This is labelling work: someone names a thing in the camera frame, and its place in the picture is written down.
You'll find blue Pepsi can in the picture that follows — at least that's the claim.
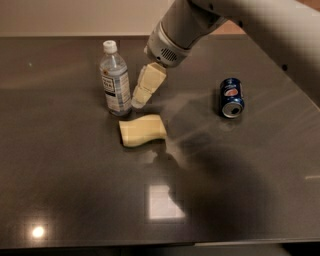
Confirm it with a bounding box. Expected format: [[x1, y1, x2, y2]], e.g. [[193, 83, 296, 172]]
[[220, 78, 245, 118]]

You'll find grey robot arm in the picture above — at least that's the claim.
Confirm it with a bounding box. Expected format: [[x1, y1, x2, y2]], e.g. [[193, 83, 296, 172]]
[[144, 0, 320, 105]]

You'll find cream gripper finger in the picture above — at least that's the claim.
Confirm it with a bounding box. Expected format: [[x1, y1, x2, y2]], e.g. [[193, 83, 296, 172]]
[[132, 62, 167, 109]]

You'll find yellow sponge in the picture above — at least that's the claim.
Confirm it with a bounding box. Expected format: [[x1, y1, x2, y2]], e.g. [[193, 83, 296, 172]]
[[119, 114, 167, 147]]

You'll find clear blue-label plastic bottle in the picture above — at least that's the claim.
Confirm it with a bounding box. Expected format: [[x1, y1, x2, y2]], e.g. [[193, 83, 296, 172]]
[[100, 40, 131, 116]]

